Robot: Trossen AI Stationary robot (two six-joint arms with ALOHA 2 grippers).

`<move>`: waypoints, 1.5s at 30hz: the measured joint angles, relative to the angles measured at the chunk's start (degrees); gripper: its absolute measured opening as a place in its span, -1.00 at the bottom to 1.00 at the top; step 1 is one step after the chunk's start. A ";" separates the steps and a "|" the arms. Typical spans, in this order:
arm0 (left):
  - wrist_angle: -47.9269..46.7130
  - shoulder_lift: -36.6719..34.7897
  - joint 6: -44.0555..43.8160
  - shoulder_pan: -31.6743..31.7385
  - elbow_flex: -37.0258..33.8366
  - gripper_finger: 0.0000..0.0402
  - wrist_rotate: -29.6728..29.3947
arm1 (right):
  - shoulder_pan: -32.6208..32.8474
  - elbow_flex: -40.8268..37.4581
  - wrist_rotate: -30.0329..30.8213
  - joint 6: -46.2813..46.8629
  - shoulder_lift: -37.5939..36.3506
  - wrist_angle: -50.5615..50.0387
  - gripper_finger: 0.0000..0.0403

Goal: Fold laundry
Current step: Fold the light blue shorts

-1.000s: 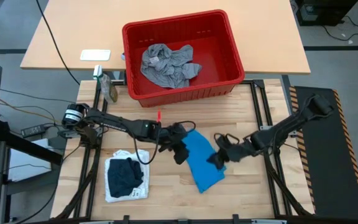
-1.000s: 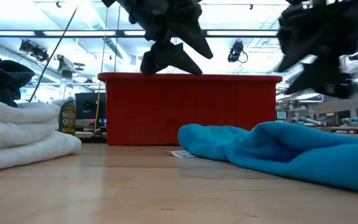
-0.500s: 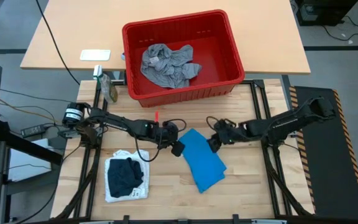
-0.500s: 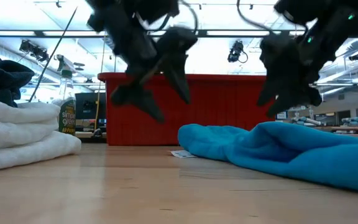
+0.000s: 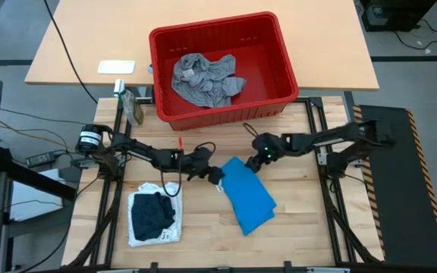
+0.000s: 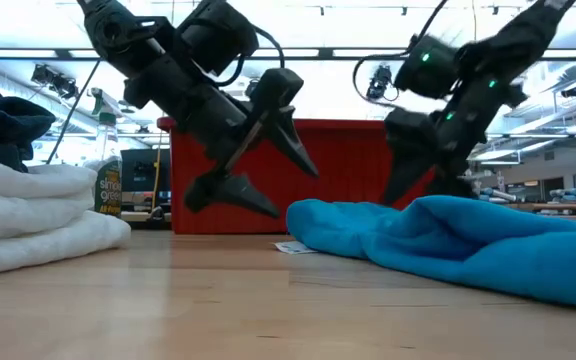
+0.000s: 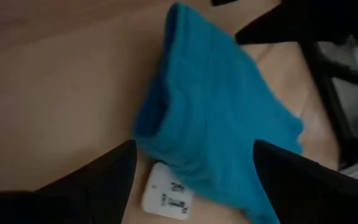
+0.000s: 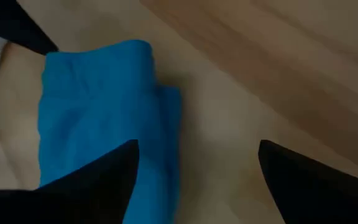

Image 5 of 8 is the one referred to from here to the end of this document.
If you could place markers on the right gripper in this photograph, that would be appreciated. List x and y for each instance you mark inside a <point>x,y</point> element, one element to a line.
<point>266,148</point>

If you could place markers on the white rectangular phone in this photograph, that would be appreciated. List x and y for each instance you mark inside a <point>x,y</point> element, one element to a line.
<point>116,67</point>

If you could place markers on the grey shirt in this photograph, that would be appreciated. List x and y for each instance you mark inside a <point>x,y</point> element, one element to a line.
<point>207,83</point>

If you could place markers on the white sheet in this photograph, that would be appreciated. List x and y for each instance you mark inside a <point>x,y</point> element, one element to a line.
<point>32,201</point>

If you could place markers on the small red marker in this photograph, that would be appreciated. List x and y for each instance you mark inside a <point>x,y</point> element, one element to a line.
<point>181,143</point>

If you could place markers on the black power adapter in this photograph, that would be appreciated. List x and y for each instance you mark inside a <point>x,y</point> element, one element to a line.
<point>40,159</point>

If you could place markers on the black support beam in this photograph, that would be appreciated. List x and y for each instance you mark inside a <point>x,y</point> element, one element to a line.
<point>40,182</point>

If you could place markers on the bright blue cloth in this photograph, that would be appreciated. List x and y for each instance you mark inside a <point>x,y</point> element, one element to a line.
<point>249,197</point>

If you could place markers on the red plastic laundry basket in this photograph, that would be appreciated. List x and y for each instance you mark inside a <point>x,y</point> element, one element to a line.
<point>271,57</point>

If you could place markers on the white towel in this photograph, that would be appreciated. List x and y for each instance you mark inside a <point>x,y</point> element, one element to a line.
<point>178,216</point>

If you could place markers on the green cleaner spray bottle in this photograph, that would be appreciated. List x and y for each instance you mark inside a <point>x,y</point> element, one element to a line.
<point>133,110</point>

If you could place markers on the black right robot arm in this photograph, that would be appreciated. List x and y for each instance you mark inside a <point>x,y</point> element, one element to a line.
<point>328,140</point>

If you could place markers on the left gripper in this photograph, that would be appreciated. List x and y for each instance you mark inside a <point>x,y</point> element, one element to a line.
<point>199,163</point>

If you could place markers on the small blue-grey object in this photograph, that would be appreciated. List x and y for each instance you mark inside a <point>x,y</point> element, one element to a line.
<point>150,68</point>

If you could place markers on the light wooden desk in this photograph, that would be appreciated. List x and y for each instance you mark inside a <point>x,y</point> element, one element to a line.
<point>89,38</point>

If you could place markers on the black aluminium table frame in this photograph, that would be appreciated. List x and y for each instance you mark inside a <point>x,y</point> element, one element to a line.
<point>302,101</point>

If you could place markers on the black computer case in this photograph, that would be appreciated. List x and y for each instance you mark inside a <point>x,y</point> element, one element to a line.
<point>397,15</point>

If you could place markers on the navy blue towel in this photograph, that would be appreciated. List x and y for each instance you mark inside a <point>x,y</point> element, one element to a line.
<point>150,216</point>

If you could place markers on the black hazard-striped floor mat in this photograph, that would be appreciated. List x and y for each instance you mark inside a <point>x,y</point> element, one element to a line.
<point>393,208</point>

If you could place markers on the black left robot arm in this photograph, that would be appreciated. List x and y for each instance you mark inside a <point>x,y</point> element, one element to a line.
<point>142,151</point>

